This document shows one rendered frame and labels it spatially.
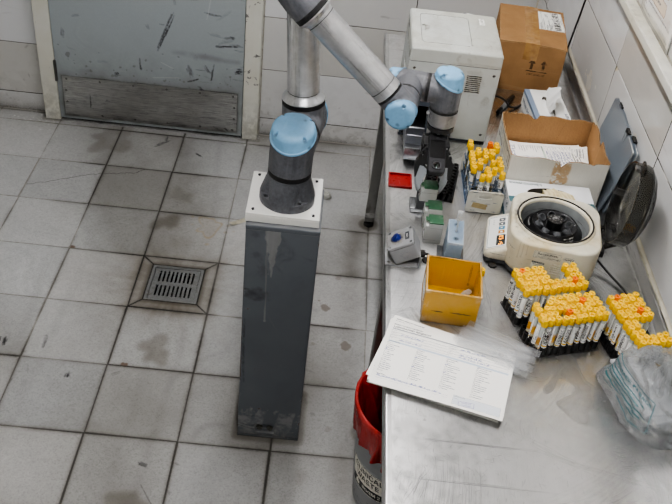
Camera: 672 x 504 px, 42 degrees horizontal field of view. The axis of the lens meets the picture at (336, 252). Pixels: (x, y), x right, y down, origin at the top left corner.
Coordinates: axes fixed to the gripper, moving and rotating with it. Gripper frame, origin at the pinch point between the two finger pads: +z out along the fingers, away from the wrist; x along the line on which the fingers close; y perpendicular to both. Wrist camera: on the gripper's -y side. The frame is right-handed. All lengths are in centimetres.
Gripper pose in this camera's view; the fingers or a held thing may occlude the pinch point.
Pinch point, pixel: (428, 190)
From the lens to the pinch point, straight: 243.1
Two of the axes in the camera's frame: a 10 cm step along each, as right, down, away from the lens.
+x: -9.9, -1.0, -0.3
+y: 0.4, -6.3, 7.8
